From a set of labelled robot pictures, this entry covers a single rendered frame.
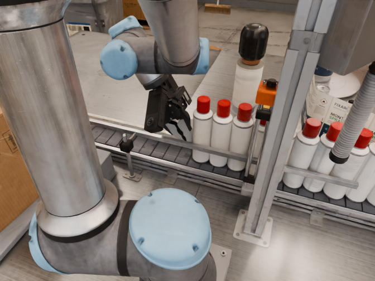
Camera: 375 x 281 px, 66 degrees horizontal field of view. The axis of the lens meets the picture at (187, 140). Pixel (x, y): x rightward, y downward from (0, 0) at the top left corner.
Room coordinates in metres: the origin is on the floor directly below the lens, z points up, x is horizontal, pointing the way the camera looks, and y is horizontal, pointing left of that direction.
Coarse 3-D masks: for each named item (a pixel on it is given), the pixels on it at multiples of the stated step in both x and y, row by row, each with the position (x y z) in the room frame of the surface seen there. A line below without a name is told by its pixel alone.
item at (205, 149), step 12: (96, 120) 0.67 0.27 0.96; (132, 132) 0.62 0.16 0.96; (144, 132) 0.62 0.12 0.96; (180, 144) 0.57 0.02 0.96; (192, 144) 0.57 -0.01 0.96; (228, 156) 0.53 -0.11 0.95; (240, 156) 0.52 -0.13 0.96; (288, 168) 0.48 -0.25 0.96; (300, 168) 0.48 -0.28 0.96; (324, 180) 0.45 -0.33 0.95; (336, 180) 0.44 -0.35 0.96; (348, 180) 0.44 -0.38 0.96
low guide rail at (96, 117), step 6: (90, 114) 0.77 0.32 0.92; (102, 120) 0.74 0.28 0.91; (108, 120) 0.74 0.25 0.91; (114, 120) 0.73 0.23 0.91; (120, 120) 0.73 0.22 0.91; (126, 126) 0.71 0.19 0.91; (132, 126) 0.71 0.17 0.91; (138, 126) 0.70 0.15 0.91; (156, 132) 0.68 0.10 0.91; (162, 132) 0.67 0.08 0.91; (168, 132) 0.67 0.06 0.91
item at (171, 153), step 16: (96, 128) 0.74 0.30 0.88; (112, 144) 0.66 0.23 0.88; (144, 144) 0.66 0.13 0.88; (160, 144) 0.66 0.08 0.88; (176, 160) 0.59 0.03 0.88; (192, 160) 0.59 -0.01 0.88; (240, 176) 0.53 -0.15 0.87; (288, 192) 0.47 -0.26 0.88; (304, 192) 0.47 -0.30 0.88; (320, 192) 0.47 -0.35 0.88; (352, 208) 0.42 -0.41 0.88; (368, 208) 0.42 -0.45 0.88
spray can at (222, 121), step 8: (224, 104) 0.57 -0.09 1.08; (224, 112) 0.57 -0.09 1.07; (216, 120) 0.57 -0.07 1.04; (224, 120) 0.56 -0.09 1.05; (232, 120) 0.57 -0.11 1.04; (216, 128) 0.56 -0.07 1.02; (224, 128) 0.56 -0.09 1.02; (216, 136) 0.56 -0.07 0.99; (224, 136) 0.56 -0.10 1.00; (216, 144) 0.56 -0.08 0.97; (224, 144) 0.56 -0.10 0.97; (216, 160) 0.56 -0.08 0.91; (224, 160) 0.56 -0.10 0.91
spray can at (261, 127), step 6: (264, 120) 0.54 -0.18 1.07; (264, 126) 0.54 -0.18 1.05; (252, 132) 0.55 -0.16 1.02; (258, 132) 0.53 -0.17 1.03; (258, 138) 0.53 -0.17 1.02; (258, 144) 0.53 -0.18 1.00; (258, 150) 0.53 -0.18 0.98; (246, 162) 0.55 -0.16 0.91; (252, 168) 0.53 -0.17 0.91; (252, 174) 0.53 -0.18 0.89
